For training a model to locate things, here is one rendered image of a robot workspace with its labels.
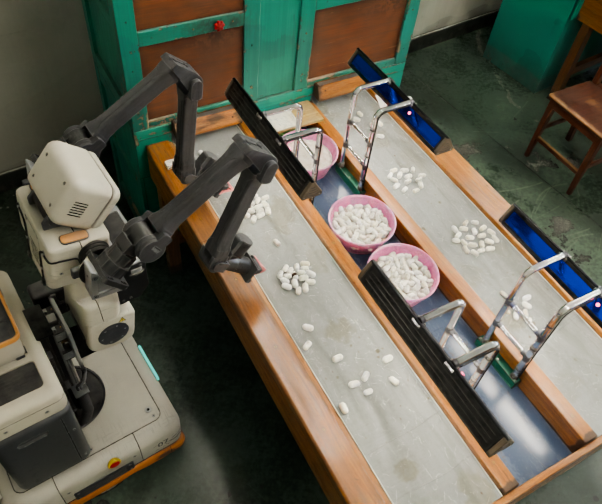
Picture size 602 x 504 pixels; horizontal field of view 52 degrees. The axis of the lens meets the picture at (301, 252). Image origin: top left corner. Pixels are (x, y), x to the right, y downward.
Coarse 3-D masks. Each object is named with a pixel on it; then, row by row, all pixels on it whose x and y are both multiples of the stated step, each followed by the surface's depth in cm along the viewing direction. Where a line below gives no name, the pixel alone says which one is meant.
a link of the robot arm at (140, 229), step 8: (136, 224) 160; (144, 224) 161; (128, 232) 160; (136, 232) 159; (144, 232) 159; (152, 232) 160; (120, 240) 159; (128, 240) 158; (136, 240) 158; (120, 248) 159; (128, 248) 158; (136, 256) 162
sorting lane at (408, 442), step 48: (288, 240) 231; (336, 288) 219; (336, 336) 206; (384, 336) 208; (336, 384) 195; (384, 384) 196; (384, 432) 186; (432, 432) 187; (384, 480) 177; (432, 480) 178; (480, 480) 179
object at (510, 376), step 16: (560, 256) 186; (528, 272) 182; (512, 288) 190; (512, 304) 192; (576, 304) 175; (496, 320) 202; (528, 320) 189; (560, 320) 176; (480, 336) 214; (512, 336) 199; (544, 336) 184; (528, 352) 192; (496, 368) 210; (512, 384) 205
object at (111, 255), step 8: (112, 248) 159; (88, 256) 160; (96, 256) 161; (104, 256) 158; (112, 256) 158; (120, 256) 158; (128, 256) 160; (96, 264) 158; (104, 264) 157; (112, 264) 157; (120, 264) 159; (128, 264) 160; (104, 272) 157; (112, 272) 158; (120, 272) 159; (104, 280) 156; (112, 280) 157; (120, 280) 161; (120, 288) 161
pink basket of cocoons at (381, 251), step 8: (384, 248) 231; (392, 248) 232; (400, 248) 232; (408, 248) 232; (416, 248) 230; (376, 256) 230; (424, 256) 230; (424, 264) 231; (432, 264) 228; (432, 272) 227; (432, 288) 222
